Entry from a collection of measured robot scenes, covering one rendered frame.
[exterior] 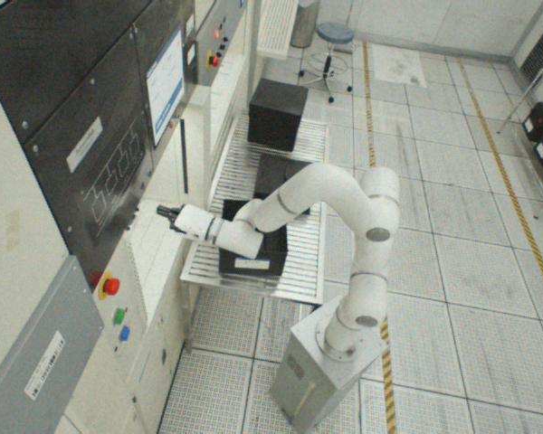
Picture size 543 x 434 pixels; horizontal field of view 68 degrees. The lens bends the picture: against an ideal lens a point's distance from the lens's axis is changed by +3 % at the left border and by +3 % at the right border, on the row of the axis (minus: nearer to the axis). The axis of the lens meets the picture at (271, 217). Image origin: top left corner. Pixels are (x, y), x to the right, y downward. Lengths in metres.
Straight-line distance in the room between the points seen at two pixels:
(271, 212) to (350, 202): 0.23
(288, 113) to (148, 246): 1.01
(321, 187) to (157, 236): 0.91
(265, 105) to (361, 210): 1.33
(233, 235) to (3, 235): 0.69
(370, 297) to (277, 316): 1.30
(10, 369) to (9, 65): 0.42
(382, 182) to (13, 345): 0.80
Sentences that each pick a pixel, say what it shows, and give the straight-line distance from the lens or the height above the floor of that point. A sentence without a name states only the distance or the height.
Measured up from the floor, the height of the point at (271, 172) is 0.86.
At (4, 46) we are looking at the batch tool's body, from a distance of 0.60.
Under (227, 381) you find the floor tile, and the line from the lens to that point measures 2.30.
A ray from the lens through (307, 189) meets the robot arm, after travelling 0.95.
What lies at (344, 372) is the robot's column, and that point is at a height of 0.76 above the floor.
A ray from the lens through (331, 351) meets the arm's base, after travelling 1.58.
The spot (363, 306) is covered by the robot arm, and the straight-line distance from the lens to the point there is 1.22.
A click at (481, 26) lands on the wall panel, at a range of 5.93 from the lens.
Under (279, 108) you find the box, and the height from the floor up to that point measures 1.01.
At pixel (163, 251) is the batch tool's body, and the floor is 0.87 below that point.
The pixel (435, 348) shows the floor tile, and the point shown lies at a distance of 2.70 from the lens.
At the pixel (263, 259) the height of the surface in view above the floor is 0.88.
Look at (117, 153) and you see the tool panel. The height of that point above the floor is 1.61.
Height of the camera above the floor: 2.18
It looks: 48 degrees down
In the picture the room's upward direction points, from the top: 11 degrees clockwise
